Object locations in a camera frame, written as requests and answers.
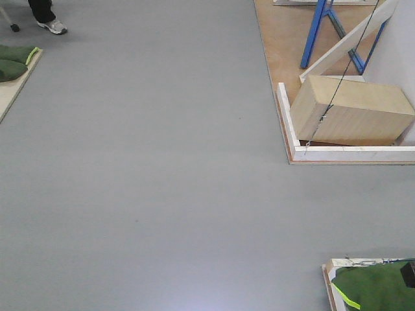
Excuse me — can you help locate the black cord with hook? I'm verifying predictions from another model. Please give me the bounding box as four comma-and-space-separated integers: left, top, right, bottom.
305, 0, 380, 156

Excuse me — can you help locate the white diagonal brace plank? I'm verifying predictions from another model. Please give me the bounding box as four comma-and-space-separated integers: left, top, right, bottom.
298, 0, 399, 84

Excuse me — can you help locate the white wooden border beam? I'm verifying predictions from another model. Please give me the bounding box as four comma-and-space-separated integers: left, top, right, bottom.
274, 82, 414, 165

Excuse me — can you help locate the plywood base platform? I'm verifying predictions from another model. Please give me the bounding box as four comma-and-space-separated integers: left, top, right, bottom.
253, 0, 415, 166

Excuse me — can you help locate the black trouser leg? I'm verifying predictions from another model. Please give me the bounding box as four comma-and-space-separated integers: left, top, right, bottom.
28, 0, 56, 23

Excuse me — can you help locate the plywood base bottom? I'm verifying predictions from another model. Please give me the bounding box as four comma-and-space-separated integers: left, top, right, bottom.
322, 257, 414, 310

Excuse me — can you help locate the grey sneaker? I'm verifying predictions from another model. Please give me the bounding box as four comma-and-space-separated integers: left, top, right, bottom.
36, 19, 68, 35

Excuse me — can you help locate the green sandbag bottom right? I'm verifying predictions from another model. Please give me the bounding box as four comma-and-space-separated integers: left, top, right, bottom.
331, 260, 414, 310

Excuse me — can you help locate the green sandbag upper left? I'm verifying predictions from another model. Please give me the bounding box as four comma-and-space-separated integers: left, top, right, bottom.
0, 45, 40, 65

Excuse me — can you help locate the wooden box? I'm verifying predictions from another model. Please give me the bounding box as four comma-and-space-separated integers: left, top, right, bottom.
290, 75, 414, 146

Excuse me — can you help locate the plywood board left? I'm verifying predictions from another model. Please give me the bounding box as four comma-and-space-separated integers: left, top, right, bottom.
1, 49, 43, 122

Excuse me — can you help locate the green sandbag lower left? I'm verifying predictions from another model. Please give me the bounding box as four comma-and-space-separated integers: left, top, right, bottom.
0, 60, 27, 82

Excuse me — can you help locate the grey pole with rubber foot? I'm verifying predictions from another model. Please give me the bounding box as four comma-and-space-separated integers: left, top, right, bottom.
0, 6, 20, 32

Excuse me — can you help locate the green sandbag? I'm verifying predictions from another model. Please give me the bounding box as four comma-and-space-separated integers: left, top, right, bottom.
0, 45, 40, 65
0, 60, 27, 82
331, 260, 414, 310

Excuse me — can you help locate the black robot part right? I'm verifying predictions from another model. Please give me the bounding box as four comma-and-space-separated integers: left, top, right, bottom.
400, 261, 415, 288

